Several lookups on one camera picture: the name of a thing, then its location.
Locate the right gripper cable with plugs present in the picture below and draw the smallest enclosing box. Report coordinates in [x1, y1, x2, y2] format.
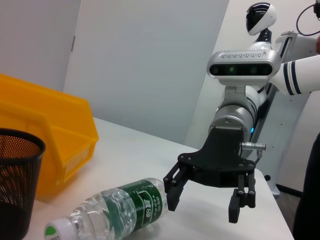
[239, 141, 267, 163]

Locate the yellow plastic storage bin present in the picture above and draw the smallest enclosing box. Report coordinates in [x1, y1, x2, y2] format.
[0, 73, 100, 202]

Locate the white robot torso column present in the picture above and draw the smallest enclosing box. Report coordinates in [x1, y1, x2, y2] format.
[249, 31, 320, 200]

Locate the black mesh pen cup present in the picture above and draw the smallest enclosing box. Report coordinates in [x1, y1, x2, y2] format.
[0, 128, 47, 240]

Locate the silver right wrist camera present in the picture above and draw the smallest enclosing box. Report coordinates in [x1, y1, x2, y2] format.
[206, 49, 283, 87]

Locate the clear green-label water bottle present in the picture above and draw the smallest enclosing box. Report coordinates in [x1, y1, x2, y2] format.
[44, 176, 170, 240]

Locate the person in dark clothes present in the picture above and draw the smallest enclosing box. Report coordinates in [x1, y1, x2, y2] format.
[294, 132, 320, 240]

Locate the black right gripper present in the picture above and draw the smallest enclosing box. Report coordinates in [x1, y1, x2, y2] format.
[162, 127, 256, 224]

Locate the white black robot head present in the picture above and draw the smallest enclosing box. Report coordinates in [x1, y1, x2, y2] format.
[246, 2, 277, 36]

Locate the black looped cable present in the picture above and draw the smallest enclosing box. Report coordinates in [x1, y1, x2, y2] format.
[296, 2, 320, 36]

